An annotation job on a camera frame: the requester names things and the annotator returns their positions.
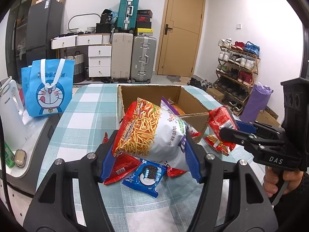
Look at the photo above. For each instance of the fried noodle stick snack bag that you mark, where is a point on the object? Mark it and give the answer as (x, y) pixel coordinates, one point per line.
(149, 135)

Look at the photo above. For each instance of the purple fabric bag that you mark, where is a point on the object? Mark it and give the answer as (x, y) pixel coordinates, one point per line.
(256, 104)

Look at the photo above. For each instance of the blue cartoon tote bag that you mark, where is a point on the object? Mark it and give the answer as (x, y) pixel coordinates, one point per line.
(48, 94)

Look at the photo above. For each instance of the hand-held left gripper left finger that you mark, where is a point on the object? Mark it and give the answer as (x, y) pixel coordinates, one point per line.
(109, 164)

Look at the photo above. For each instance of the small red snack packet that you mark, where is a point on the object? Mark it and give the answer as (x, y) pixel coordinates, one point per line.
(175, 172)

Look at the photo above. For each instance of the beige hard suitcase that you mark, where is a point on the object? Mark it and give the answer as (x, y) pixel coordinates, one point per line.
(122, 55)

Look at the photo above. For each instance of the dark grey refrigerator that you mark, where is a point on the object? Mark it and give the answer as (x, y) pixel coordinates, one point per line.
(44, 29)

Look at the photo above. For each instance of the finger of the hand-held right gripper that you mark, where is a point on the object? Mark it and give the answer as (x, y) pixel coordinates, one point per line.
(236, 136)
(243, 125)

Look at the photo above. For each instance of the white long drawer unit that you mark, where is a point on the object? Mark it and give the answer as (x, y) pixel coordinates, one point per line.
(82, 40)

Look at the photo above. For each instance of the yellow and white shoe box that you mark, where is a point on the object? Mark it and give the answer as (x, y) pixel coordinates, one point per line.
(144, 32)

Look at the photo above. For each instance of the black shoe box red stripe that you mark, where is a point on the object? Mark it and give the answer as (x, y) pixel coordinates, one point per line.
(144, 12)

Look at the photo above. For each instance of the woven grey basket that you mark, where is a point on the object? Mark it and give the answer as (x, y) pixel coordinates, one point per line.
(76, 67)

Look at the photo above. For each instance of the green drink can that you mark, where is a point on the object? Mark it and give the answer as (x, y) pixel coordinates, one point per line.
(9, 156)

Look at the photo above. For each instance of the white drawer cabinet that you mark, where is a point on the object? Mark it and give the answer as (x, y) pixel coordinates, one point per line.
(99, 61)

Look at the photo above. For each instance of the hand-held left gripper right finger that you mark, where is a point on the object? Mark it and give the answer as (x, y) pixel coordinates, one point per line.
(193, 162)

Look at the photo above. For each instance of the large purple grape candy bag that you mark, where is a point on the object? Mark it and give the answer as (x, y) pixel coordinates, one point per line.
(166, 104)

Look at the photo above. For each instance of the black glass cabinet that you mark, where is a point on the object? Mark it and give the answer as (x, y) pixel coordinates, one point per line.
(18, 29)

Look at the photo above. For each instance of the red triangular snack bag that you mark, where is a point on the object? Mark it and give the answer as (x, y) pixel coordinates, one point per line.
(120, 169)

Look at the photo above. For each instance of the plain black shoe box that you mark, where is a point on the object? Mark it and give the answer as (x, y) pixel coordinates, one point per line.
(143, 25)

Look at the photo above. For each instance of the black and red shoe box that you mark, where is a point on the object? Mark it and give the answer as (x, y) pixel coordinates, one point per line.
(144, 18)

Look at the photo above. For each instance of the silver hard suitcase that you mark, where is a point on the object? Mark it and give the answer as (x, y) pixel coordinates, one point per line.
(143, 58)

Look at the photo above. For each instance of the printed floor cardboard box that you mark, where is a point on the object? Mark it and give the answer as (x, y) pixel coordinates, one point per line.
(268, 117)

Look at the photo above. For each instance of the small flat cardboard box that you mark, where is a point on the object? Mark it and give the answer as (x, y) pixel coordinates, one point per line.
(216, 94)

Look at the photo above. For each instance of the small grey oval case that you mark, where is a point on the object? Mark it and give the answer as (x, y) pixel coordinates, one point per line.
(20, 158)

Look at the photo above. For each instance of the grey side table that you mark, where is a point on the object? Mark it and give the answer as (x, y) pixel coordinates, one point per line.
(33, 145)

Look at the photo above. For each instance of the wooden shoe rack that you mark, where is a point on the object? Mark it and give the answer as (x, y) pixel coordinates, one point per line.
(254, 71)

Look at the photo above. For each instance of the black storage box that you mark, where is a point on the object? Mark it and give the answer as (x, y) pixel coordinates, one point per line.
(105, 28)

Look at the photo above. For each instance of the teal hard suitcase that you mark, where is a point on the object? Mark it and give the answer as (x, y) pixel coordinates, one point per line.
(128, 12)

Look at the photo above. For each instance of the group of assorted shoes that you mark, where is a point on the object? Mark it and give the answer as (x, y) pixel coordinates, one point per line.
(241, 61)

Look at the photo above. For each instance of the tan wooden door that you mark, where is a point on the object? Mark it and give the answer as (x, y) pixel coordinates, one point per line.
(181, 24)

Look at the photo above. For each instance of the red spicy snack packet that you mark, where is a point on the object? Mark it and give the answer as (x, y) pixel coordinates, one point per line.
(219, 119)

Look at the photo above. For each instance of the white plastic appliance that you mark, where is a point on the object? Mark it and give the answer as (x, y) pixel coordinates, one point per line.
(12, 120)

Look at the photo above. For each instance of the grey floor rag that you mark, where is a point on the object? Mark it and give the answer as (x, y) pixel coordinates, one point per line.
(173, 78)

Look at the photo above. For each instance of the person's right hand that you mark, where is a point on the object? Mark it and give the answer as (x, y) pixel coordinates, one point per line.
(269, 181)

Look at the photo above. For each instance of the blue cookie packet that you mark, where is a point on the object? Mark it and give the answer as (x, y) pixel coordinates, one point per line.
(144, 176)

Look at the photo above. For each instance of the brown cardboard box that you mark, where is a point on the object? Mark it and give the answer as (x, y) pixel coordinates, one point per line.
(149, 96)

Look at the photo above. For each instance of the dark framed panel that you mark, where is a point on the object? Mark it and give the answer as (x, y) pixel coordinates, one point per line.
(304, 53)

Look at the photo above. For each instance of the black bag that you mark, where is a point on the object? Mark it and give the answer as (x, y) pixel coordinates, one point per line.
(107, 17)

